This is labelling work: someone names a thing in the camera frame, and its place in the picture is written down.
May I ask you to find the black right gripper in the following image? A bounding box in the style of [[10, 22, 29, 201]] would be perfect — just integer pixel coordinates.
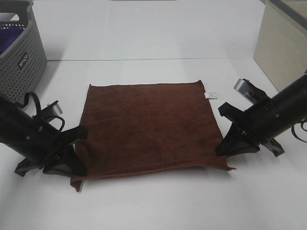
[[215, 95, 284, 157]]

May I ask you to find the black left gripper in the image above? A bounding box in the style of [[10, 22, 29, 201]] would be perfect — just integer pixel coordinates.
[[14, 114, 88, 177]]

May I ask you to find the brown towel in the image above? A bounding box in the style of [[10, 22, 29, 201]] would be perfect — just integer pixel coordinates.
[[70, 81, 231, 191]]

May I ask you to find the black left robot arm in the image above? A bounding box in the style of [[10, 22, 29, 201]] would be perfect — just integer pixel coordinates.
[[0, 92, 88, 177]]

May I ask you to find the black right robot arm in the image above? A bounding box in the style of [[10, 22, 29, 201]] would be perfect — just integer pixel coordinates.
[[215, 75, 307, 157]]

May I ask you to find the white towel care label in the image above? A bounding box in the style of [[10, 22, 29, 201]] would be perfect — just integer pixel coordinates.
[[204, 92, 217, 99]]

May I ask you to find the grey perforated laundry basket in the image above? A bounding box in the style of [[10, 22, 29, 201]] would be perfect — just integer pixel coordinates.
[[0, 0, 47, 104]]

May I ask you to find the purple cloth in basket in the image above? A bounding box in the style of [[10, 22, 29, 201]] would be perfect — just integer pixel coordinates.
[[0, 26, 24, 54]]

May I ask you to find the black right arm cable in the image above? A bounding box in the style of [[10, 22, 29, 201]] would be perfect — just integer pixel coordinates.
[[291, 118, 307, 143]]

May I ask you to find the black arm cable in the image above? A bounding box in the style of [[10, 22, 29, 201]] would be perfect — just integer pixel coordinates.
[[23, 92, 65, 131], [291, 118, 307, 143]]

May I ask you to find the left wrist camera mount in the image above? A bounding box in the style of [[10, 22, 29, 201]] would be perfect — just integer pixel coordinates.
[[41, 100, 62, 123]]

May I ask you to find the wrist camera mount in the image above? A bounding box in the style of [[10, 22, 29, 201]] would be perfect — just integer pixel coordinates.
[[234, 79, 266, 104], [41, 100, 62, 123]]

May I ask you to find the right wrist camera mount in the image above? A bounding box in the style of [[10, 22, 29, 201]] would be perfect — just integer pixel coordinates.
[[234, 79, 266, 104]]

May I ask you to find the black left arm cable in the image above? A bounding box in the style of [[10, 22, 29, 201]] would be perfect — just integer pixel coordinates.
[[23, 92, 65, 131]]

